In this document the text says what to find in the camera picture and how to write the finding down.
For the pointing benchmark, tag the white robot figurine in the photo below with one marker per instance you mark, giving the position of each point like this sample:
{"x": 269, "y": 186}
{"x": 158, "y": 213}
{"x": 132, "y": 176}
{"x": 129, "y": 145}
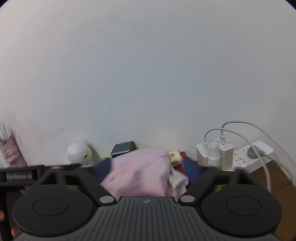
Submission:
{"x": 80, "y": 152}

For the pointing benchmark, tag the pink blue purple garment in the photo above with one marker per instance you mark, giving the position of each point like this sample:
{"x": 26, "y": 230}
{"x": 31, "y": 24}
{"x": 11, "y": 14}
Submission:
{"x": 141, "y": 173}

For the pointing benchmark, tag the small yellow red packet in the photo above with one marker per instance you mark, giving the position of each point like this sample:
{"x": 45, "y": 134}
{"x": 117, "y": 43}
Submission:
{"x": 177, "y": 160}

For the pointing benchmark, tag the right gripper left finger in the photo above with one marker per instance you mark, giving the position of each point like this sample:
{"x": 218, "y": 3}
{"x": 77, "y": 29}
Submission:
{"x": 60, "y": 202}

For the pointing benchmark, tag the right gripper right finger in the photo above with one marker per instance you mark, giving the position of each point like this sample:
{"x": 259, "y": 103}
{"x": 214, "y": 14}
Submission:
{"x": 232, "y": 203}

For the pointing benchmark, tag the green spray bottle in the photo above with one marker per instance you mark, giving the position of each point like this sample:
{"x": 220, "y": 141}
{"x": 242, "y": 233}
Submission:
{"x": 214, "y": 157}

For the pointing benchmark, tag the white power strip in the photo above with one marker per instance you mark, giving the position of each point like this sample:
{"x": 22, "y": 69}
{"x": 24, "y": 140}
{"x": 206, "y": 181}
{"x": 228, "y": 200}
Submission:
{"x": 232, "y": 159}

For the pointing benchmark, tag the pink floral folded cloth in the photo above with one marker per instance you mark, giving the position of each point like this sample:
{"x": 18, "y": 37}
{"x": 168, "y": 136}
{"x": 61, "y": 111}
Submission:
{"x": 177, "y": 184}

